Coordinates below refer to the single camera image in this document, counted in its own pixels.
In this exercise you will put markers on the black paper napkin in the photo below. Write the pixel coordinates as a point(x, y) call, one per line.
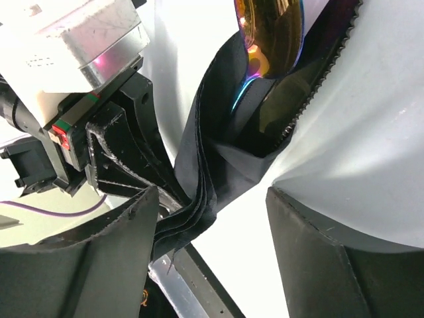
point(211, 173)

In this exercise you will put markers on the iridescent spoon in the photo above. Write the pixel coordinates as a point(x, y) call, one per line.
point(273, 33)

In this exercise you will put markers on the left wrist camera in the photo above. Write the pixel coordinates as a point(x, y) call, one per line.
point(50, 49)

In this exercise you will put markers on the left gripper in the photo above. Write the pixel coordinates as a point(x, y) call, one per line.
point(103, 139)

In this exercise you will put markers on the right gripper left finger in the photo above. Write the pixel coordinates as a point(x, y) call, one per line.
point(97, 269)

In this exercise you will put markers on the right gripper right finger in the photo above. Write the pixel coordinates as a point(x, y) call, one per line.
point(331, 270)

